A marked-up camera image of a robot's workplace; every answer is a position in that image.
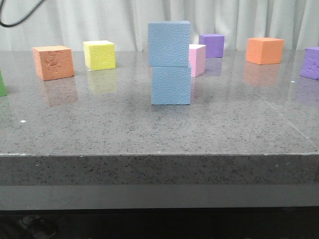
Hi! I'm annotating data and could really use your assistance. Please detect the green foam cube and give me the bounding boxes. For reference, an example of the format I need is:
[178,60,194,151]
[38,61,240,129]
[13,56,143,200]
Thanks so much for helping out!
[0,71,7,96]

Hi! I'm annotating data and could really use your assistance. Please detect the purple foam cube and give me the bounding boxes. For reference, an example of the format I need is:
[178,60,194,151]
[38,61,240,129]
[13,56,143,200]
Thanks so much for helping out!
[198,34,225,58]
[300,46,319,80]

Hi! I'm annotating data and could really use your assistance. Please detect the white curtain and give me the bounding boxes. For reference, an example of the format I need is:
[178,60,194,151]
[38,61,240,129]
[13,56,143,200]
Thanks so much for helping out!
[0,0,319,51]

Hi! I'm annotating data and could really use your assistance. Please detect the pink foam cube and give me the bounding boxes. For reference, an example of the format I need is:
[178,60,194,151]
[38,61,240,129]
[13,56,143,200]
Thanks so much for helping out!
[189,44,206,77]

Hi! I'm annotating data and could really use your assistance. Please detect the black cable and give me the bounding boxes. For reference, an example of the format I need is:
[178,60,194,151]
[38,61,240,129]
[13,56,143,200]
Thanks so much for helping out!
[0,0,45,27]

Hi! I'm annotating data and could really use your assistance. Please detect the yellow foam cube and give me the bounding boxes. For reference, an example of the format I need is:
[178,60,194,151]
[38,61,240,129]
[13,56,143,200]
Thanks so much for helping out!
[83,40,116,70]

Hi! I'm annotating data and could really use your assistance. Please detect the smooth orange foam cube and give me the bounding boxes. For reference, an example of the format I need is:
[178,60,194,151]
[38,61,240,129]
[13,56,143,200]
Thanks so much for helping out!
[246,37,284,65]

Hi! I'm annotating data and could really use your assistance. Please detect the rough orange foam cube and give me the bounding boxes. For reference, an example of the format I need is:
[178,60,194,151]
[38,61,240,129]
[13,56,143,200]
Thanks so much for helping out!
[32,45,74,81]

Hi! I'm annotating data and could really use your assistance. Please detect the purple foam cube at right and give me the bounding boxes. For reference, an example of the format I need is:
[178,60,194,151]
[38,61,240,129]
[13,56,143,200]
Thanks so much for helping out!
[300,46,319,80]

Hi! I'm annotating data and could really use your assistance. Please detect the light blue foam cube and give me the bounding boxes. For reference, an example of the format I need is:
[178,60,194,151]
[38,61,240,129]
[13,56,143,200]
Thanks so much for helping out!
[148,20,191,67]
[152,67,191,105]

